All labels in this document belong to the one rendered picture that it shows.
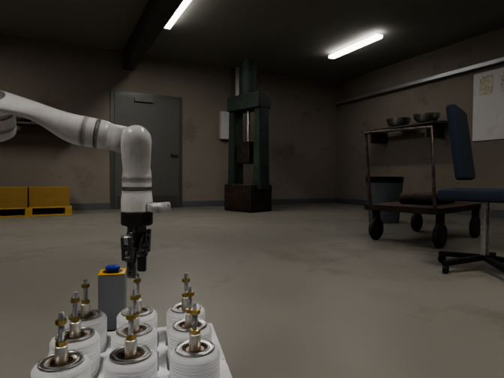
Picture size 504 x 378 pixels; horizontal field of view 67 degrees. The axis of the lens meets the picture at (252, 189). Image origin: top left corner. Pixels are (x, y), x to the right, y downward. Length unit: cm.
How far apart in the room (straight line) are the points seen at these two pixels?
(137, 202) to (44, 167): 655
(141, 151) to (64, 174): 655
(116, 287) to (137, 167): 38
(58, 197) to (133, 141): 564
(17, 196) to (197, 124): 349
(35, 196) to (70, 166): 118
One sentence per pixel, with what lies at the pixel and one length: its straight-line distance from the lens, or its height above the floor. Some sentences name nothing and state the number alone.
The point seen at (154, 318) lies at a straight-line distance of 101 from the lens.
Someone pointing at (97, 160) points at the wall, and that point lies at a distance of 749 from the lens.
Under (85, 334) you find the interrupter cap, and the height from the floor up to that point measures 25.
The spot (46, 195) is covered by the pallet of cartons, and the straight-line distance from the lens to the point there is 653.
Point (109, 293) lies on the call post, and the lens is 116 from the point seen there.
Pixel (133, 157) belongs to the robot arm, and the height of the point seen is 63.
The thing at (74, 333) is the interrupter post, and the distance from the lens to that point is 92.
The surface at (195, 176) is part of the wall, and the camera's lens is 786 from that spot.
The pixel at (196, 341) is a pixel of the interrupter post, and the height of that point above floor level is 27.
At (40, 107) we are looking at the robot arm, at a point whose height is 73.
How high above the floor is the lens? 58
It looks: 2 degrees down
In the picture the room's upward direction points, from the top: straight up
